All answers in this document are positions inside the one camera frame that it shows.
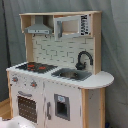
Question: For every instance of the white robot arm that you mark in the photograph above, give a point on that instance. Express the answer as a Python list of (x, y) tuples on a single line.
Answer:
[(16, 122)]

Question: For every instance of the wooden toy kitchen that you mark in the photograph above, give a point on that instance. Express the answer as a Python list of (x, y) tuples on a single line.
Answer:
[(61, 84)]

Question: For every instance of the grey toy sink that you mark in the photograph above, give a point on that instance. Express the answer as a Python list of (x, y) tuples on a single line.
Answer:
[(72, 74)]

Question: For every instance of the black toy faucet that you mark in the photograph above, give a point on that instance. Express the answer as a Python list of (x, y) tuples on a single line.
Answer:
[(81, 64)]

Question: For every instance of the black stovetop red burners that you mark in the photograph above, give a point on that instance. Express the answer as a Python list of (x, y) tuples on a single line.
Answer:
[(36, 67)]

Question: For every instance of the right grey stove knob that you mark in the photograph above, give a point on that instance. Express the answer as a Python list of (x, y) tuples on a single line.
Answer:
[(33, 84)]

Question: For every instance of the grey stove knob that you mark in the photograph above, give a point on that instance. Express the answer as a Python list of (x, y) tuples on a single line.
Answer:
[(33, 84), (15, 79)]

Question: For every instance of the white microwave door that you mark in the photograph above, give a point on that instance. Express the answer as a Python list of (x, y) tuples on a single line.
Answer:
[(72, 26)]

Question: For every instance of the grey range hood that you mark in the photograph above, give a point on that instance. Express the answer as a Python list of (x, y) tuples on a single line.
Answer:
[(38, 27)]

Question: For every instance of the left grey stove knob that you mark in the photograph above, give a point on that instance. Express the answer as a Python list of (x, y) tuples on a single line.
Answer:
[(15, 79)]

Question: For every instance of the oven door with window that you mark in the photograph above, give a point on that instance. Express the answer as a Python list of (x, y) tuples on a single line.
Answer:
[(27, 106)]

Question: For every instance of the grey cabinet door handle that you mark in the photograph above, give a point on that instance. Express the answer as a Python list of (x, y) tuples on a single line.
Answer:
[(48, 111)]

